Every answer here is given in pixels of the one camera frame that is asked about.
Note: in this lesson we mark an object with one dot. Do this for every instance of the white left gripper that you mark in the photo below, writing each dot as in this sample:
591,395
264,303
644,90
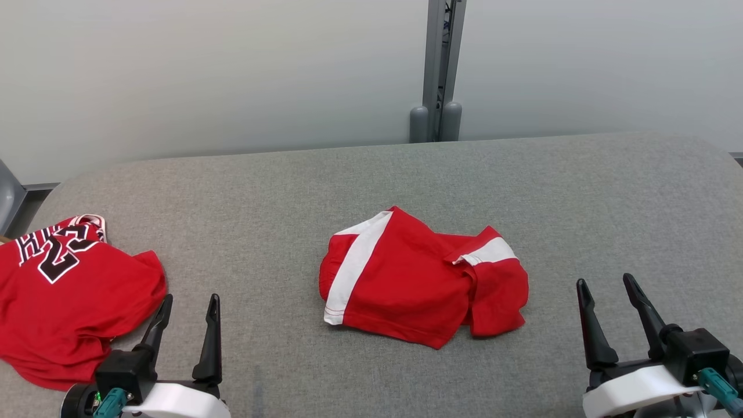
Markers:
180,403

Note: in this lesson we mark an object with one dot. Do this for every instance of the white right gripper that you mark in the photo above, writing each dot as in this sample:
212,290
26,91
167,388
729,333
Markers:
633,392

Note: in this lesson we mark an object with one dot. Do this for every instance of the red Bulls 23 jersey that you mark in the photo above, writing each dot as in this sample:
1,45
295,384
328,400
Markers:
64,313

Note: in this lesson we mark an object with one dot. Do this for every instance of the red shorts with white stripes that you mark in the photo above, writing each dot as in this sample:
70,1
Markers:
406,278

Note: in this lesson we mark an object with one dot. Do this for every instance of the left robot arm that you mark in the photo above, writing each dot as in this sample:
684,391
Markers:
78,403

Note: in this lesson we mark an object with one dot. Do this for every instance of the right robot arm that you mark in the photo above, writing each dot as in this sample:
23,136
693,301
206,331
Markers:
691,409

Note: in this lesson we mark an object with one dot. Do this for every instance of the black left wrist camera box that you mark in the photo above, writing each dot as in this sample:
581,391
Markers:
125,371

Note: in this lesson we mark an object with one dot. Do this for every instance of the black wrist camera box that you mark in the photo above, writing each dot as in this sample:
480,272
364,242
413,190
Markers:
125,371
696,354

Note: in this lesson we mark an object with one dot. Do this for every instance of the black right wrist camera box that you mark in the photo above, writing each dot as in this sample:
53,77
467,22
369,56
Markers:
696,354

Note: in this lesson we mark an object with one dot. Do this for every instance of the grey metal frame leg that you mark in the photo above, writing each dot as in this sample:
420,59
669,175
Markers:
7,197

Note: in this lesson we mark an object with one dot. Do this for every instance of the grey metal partition post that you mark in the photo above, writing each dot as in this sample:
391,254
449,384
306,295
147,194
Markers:
436,69

